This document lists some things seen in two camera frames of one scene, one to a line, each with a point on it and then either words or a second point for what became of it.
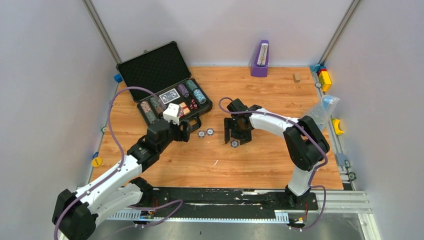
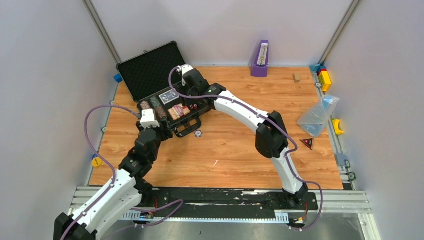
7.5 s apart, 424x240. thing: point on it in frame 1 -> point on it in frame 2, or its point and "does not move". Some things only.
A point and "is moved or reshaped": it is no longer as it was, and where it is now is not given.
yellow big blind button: x=96 y=162 does not move
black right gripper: x=244 y=138 -> x=184 y=86
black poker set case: x=163 y=70 does not move
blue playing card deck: x=169 y=96 does not move
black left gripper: x=182 y=129 -> x=162 y=129
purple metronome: x=260 y=68 does not move
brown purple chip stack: x=158 y=105 is moved or reshaped
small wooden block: x=296 y=77 does not move
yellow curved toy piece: x=336 y=122 does not move
